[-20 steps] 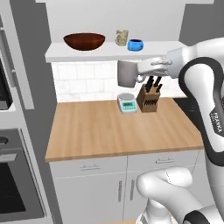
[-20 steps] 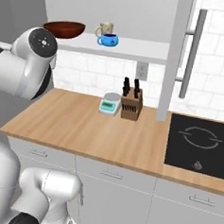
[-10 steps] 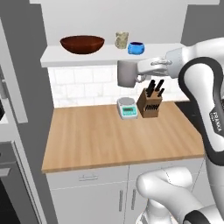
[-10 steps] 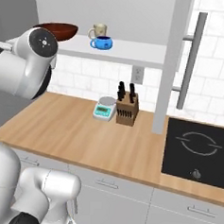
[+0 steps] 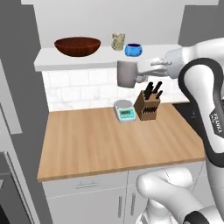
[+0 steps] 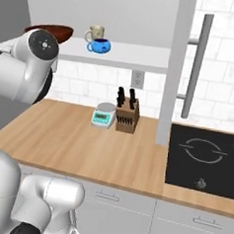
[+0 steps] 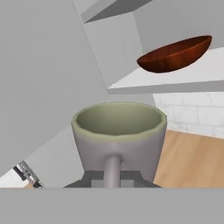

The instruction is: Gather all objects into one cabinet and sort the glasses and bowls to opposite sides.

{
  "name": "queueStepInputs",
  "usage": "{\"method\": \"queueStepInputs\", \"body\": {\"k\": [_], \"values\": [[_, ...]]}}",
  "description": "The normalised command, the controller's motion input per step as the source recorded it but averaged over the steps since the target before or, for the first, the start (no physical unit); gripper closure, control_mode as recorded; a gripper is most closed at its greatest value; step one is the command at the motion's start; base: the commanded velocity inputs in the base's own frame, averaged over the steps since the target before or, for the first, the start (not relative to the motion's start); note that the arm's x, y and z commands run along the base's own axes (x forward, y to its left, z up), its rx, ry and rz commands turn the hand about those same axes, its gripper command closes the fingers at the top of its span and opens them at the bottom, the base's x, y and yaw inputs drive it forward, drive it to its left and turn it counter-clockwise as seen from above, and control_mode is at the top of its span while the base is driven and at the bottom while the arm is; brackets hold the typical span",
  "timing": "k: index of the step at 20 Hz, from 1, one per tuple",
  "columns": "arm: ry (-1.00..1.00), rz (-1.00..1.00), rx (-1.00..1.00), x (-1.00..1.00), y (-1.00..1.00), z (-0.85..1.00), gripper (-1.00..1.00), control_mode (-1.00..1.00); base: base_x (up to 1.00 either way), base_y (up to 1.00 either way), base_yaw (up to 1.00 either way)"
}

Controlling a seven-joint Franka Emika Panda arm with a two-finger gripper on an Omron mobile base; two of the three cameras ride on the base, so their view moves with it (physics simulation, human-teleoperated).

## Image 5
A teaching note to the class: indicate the beige patterned glass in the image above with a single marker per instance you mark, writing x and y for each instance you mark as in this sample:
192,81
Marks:
118,41

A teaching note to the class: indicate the wooden knife block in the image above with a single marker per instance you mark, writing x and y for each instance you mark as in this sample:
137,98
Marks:
147,109

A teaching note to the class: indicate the black hob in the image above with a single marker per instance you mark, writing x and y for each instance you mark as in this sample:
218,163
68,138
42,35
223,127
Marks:
186,115

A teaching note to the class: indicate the brown wooden bowl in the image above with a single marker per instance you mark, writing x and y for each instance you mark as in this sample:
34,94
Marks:
77,46

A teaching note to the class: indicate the blue bowl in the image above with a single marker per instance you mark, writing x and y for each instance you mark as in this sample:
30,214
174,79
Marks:
133,50

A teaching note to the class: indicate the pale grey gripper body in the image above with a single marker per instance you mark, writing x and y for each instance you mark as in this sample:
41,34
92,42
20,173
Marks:
126,74

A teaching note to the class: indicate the white digital kitchen scale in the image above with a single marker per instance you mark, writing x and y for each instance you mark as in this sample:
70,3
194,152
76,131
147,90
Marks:
124,112

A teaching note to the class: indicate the white open wall cabinet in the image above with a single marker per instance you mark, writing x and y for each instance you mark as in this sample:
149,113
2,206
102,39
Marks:
87,61

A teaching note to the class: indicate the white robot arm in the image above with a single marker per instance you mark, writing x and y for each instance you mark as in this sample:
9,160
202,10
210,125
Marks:
201,87

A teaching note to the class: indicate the grey wall cabinet door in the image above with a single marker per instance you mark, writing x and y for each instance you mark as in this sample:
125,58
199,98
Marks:
201,20
17,43

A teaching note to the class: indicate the white cupboard door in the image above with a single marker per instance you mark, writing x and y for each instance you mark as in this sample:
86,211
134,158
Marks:
87,208
130,210

